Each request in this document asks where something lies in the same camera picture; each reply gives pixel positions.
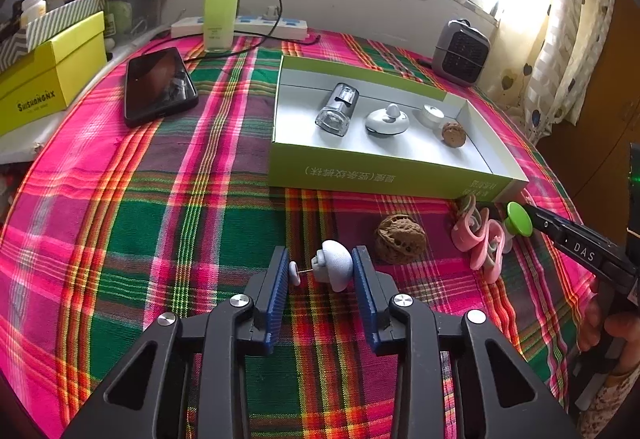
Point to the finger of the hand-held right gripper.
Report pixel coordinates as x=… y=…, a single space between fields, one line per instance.
x=580 y=249

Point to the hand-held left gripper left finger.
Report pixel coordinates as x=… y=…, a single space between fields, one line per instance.
x=277 y=299

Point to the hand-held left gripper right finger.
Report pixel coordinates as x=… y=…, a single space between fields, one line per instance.
x=367 y=304

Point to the white mushroom-shaped pin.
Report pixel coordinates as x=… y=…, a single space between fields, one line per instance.
x=335 y=264

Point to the green mushroom-shaped knob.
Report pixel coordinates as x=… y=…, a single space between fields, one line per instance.
x=519 y=218

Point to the large brown walnut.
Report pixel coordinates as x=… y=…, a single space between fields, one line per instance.
x=400 y=239

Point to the pink plastic clip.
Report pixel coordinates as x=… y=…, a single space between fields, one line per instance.
x=462 y=234
x=495 y=234

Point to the green cardboard box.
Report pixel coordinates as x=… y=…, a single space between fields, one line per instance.
x=350 y=174

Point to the small brown walnut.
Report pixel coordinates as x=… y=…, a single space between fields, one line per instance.
x=453 y=135

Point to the white round disc gadget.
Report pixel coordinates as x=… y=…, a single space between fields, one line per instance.
x=385 y=121

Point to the black pocket microscope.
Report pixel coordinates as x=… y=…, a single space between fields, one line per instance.
x=335 y=114

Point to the small white round container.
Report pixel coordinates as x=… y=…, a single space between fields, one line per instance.
x=430 y=115

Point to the person's right forearm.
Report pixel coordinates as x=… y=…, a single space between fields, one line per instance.
x=620 y=409

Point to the person's right hand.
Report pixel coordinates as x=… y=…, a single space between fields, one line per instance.
x=622 y=339

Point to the heart print curtain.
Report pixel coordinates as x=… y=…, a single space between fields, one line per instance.
x=565 y=44

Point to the grey space heater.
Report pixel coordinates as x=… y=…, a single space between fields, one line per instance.
x=460 y=54

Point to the black smartphone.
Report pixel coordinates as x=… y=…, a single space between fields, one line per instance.
x=155 y=84

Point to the white power strip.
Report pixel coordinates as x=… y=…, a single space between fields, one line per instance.
x=290 y=25

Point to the light green bottle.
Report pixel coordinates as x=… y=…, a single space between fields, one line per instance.
x=220 y=4

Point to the yellow cardboard box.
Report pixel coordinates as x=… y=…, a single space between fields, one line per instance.
x=50 y=74

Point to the clear plastic storage box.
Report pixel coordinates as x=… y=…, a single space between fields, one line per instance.
x=150 y=4

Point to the green round object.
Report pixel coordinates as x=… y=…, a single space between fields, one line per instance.
x=119 y=16

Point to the grey striped box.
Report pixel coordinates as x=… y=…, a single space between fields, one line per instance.
x=60 y=19

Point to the small white jar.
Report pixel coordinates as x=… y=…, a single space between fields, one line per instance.
x=35 y=6

